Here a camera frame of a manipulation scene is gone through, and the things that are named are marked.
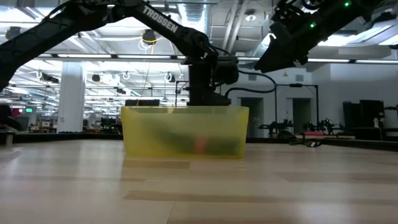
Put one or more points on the grey table clamp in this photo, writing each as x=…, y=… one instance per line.
x=7, y=138

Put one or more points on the round ceiling lamp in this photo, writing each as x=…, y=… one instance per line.
x=250, y=17

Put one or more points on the black ceiling camera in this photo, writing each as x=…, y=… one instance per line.
x=95, y=77

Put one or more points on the silver ribbed ceiling duct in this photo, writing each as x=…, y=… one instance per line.
x=194, y=12

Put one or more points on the overhead light bar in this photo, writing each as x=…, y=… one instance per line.
x=140, y=56

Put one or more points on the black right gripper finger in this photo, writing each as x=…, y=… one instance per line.
x=275, y=57

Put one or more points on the black computer monitor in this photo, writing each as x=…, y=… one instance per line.
x=142, y=103

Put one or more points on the translucent yellow plastic bin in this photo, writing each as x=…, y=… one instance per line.
x=136, y=137

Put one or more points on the white building pillar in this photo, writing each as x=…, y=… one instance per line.
x=71, y=102

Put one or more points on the green and orange object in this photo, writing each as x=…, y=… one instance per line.
x=183, y=141

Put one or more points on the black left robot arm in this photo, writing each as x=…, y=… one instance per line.
x=168, y=23

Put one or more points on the green exit sign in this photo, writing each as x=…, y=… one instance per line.
x=29, y=109

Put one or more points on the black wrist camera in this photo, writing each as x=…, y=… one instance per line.
x=227, y=71

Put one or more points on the black upright panels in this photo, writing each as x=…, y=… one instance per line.
x=363, y=113

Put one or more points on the dark grey door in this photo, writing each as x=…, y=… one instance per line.
x=256, y=118
x=301, y=115

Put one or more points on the dark background desk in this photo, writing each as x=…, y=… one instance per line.
x=110, y=124

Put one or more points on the white bottle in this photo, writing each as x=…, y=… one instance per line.
x=377, y=123

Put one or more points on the black desk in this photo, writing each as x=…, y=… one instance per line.
x=367, y=132

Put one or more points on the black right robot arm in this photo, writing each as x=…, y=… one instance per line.
x=342, y=15

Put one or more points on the black background robot arm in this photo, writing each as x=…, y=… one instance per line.
x=275, y=127
x=325, y=127

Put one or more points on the wooden robot workbench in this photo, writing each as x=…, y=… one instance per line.
x=335, y=137

